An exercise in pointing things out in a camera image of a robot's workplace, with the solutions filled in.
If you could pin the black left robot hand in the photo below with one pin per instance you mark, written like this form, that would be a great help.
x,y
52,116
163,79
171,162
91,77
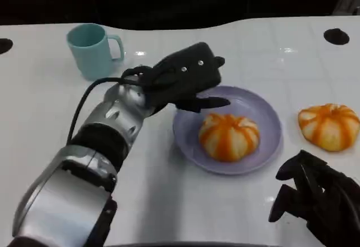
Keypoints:
x,y
197,103

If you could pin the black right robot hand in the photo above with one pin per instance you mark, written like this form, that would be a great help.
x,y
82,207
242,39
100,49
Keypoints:
x,y
332,202

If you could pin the orange white toy bread roll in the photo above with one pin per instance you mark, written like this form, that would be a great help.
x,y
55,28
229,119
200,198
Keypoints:
x,y
229,137
327,129

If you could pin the lilac plate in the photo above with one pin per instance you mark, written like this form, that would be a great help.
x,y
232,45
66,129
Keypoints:
x,y
267,112

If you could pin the pale green mug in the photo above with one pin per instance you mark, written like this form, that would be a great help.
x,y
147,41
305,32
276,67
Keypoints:
x,y
91,58

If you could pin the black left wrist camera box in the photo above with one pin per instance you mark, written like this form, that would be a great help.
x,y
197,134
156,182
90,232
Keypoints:
x,y
188,69

